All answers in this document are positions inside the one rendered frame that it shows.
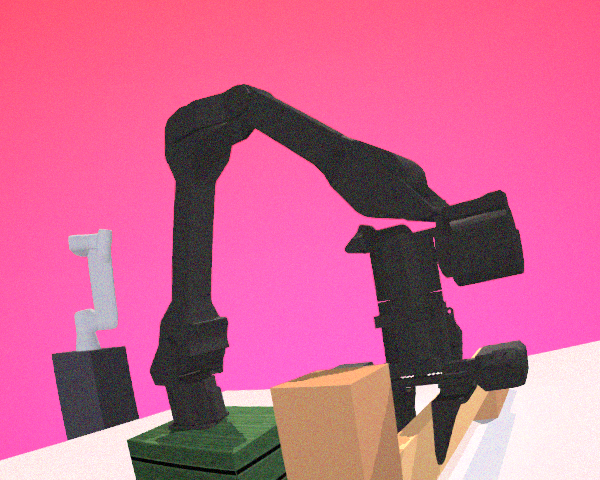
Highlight long wooden rail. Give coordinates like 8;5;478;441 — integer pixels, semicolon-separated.
398;386;489;480

